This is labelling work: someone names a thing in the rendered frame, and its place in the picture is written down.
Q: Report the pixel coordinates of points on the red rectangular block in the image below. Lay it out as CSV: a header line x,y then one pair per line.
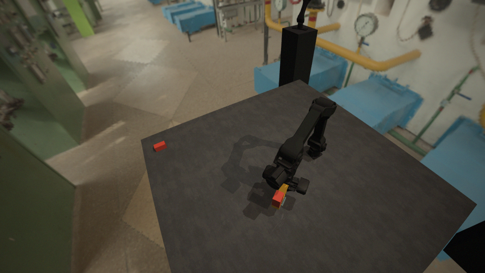
x,y
160,146

